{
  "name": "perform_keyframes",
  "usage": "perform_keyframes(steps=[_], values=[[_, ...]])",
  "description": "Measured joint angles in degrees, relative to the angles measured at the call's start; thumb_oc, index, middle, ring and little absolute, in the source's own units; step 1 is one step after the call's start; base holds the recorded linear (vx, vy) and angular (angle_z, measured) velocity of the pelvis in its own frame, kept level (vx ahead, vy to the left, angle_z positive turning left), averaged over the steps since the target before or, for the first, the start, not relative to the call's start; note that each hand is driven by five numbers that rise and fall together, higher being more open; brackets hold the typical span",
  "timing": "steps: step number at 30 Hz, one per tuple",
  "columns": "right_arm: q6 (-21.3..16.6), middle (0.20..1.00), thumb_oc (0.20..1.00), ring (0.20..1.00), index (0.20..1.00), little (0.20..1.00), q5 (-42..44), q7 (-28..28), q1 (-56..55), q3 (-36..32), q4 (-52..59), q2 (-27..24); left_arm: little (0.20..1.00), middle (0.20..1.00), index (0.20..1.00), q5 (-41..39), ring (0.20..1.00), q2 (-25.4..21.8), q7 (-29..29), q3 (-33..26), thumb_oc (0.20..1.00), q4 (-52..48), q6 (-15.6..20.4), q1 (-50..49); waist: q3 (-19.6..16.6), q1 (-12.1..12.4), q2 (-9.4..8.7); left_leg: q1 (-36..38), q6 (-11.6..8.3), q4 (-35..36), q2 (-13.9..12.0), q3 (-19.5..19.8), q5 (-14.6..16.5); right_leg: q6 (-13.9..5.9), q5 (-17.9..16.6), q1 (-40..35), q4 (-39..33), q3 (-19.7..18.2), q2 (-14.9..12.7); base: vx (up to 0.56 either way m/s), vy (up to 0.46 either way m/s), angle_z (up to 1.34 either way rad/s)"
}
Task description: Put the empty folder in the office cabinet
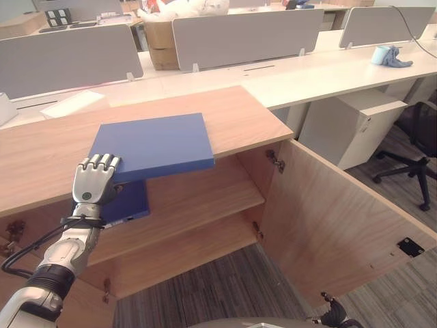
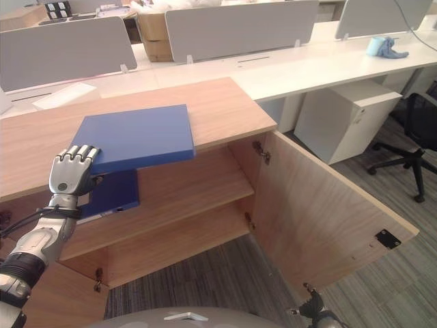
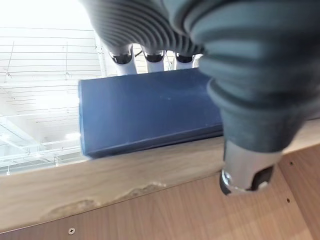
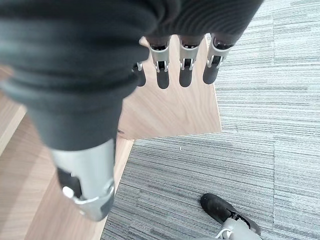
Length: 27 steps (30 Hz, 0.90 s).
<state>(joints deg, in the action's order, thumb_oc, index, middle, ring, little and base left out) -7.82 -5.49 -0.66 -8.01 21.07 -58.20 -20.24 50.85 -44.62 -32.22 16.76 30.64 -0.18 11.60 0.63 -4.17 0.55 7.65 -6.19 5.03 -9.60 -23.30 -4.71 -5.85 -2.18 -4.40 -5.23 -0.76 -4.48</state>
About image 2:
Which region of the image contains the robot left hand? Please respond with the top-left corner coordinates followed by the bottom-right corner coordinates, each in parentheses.
top-left (48, 144), bottom-right (104, 197)

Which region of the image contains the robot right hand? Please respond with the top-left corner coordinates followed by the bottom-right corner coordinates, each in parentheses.
top-left (289, 282), bottom-right (329, 322)

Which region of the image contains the blue folder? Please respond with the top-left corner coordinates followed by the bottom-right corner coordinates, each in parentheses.
top-left (66, 104), bottom-right (197, 223)

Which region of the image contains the wooden office cabinet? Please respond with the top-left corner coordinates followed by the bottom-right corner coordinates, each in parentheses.
top-left (0, 77), bottom-right (420, 328)

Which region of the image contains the wooden cabinet door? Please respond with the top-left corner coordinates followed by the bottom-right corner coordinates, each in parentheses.
top-left (252, 131), bottom-right (420, 301)
top-left (20, 261), bottom-right (111, 328)

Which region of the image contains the wooden cabinet shelf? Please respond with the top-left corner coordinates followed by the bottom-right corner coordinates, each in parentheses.
top-left (57, 169), bottom-right (255, 262)

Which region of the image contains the black office chair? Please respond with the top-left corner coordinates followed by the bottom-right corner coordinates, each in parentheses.
top-left (366, 80), bottom-right (437, 204)

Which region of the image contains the long white office desk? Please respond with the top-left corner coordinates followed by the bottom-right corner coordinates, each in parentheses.
top-left (0, 14), bottom-right (437, 120)

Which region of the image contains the white paper sheet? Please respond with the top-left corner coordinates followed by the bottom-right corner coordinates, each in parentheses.
top-left (32, 81), bottom-right (98, 111)

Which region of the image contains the black magnetic door catch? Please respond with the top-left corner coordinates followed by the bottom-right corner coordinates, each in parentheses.
top-left (374, 229), bottom-right (402, 251)

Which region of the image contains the grey desk divider panel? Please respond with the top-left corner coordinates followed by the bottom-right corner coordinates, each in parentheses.
top-left (164, 0), bottom-right (320, 64)
top-left (335, 0), bottom-right (434, 40)
top-left (0, 16), bottom-right (139, 93)

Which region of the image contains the grey robot torso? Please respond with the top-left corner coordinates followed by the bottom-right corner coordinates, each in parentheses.
top-left (89, 306), bottom-right (284, 328)

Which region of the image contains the black box with white labels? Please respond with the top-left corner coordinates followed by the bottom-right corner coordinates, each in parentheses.
top-left (44, 0), bottom-right (72, 21)

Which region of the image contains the cardboard box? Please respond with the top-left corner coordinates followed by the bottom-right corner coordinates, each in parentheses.
top-left (136, 10), bottom-right (173, 63)

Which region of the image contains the light blue roll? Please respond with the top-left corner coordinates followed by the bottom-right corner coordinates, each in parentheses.
top-left (366, 36), bottom-right (385, 56)

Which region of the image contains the blue cloth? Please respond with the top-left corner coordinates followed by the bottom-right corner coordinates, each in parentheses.
top-left (376, 37), bottom-right (410, 59)

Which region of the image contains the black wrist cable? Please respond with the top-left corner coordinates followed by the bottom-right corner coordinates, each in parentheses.
top-left (0, 204), bottom-right (83, 240)

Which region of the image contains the white drawer pedestal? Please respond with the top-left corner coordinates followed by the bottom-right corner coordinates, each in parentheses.
top-left (293, 80), bottom-right (404, 166)

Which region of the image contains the grey cable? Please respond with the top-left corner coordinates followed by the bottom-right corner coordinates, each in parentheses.
top-left (394, 0), bottom-right (437, 52)

